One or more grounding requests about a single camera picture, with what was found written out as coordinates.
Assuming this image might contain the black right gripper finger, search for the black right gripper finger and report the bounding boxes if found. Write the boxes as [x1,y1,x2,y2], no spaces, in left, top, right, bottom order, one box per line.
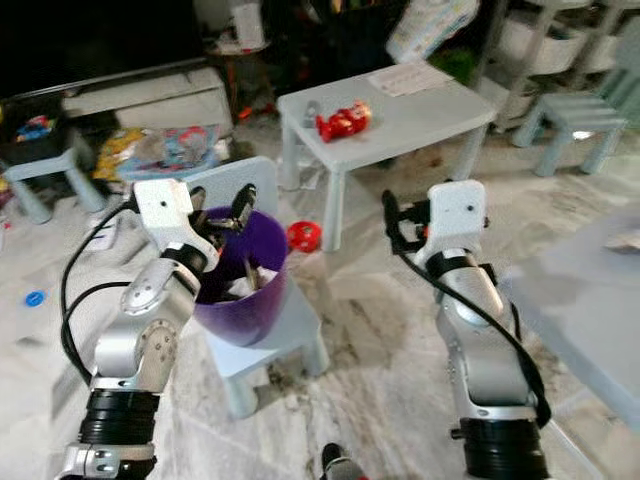
[381,189,403,249]

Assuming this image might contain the printed paper trash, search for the printed paper trash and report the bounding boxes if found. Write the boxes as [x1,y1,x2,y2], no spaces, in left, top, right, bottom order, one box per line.
[228,264,286,301]

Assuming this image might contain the purple plastic rubbish bin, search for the purple plastic rubbish bin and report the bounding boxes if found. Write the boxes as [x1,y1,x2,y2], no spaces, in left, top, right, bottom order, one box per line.
[192,206,289,348]

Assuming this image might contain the pale blue plastic bin chair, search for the pale blue plastic bin chair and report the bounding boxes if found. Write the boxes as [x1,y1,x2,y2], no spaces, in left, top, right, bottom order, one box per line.
[160,155,331,421]

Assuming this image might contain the red toy ball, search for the red toy ball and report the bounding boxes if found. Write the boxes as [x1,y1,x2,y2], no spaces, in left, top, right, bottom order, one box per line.
[288,220,322,253]

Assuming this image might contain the blue and red snack bag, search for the blue and red snack bag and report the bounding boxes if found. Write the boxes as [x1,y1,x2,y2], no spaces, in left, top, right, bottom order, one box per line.
[135,125,221,171]

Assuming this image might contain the pale blue plastic stool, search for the pale blue plastic stool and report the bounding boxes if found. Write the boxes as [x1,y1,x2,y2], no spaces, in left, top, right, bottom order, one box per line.
[4,150,106,225]
[112,150,211,196]

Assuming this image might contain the small white plastic table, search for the small white plastic table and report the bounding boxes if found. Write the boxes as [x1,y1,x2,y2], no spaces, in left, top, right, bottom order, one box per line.
[276,58,499,253]

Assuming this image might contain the red doll toy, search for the red doll toy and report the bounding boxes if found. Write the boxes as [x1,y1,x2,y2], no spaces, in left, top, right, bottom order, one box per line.
[315,98,373,143]

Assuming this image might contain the small white printed paper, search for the small white printed paper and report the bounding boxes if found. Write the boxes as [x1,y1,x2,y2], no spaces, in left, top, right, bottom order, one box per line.
[88,215,121,251]

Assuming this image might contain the yellow snack bag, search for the yellow snack bag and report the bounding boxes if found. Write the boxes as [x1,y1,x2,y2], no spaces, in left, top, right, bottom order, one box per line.
[93,128,142,183]

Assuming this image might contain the printed paper sheet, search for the printed paper sheet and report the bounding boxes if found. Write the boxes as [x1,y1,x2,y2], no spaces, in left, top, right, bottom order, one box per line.
[367,60,454,98]

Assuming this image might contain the white storage bench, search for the white storage bench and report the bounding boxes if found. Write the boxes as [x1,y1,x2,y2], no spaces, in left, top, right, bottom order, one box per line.
[60,67,233,133]

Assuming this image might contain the pale blue child chair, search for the pale blue child chair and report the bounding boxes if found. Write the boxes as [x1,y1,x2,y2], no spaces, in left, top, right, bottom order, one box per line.
[510,88,629,177]

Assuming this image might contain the white diaper pack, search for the white diaper pack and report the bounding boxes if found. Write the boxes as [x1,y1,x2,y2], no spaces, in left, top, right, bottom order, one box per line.
[386,0,481,64]

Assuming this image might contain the blue toy car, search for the blue toy car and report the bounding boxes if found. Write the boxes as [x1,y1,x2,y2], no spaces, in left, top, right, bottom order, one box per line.
[18,115,58,143]

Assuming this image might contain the large white paper sheet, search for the large white paper sheet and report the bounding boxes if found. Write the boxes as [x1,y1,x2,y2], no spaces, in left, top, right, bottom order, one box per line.
[603,230,640,253]

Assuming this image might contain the white shelf trolley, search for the white shelf trolley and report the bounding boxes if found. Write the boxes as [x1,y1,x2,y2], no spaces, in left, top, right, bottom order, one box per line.
[485,0,640,96]

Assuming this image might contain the black robot foot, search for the black robot foot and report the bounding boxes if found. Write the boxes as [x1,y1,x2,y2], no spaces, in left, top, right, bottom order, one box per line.
[320,443,381,480]

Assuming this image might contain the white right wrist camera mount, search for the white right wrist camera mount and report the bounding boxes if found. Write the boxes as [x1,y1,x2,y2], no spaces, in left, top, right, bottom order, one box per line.
[426,180,488,263]

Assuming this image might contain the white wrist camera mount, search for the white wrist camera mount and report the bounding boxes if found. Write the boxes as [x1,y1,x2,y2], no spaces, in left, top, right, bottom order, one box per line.
[133,178,221,273]
[426,180,488,263]

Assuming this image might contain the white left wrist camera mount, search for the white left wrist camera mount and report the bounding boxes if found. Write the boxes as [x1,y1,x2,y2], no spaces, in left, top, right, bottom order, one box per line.
[133,178,221,273]

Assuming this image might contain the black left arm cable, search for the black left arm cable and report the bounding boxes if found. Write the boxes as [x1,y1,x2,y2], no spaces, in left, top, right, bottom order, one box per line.
[57,200,139,389]

